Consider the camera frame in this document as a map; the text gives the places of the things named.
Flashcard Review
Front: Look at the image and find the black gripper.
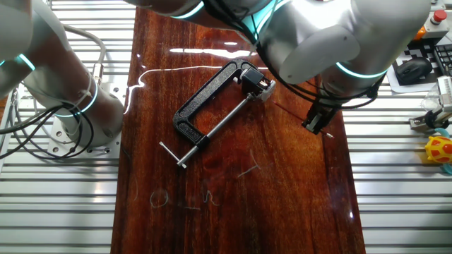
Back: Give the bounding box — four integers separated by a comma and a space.
302, 97, 340, 136

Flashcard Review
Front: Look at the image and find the printed marker sheet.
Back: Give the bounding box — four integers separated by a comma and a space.
386, 37, 452, 95

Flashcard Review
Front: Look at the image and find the black computer mouse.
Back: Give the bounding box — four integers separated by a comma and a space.
394, 56, 434, 85

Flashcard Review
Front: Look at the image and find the reddish brown wooden board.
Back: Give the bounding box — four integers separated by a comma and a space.
110, 6, 367, 254

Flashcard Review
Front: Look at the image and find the black C-clamp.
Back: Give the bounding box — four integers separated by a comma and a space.
158, 59, 269, 169

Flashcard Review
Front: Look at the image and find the orange emergency stop box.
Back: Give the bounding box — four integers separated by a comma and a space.
412, 25, 427, 42

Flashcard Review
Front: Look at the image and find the black keyboard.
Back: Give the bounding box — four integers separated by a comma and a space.
433, 44, 452, 77

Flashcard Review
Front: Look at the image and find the grey emergency stop box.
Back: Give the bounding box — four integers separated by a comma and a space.
422, 9, 451, 39

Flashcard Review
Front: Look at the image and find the silver mounted camera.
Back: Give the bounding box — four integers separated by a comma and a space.
408, 109, 452, 134

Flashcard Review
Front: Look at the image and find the silver ribbed camera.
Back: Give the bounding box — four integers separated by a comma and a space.
436, 75, 452, 114

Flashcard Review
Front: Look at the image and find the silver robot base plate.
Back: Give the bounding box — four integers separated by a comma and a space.
47, 83, 128, 158

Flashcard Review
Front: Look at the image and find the grey base cable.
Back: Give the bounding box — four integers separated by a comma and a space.
63, 24, 107, 85

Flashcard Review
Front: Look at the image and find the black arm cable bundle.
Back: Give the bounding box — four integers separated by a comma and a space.
0, 90, 96, 160

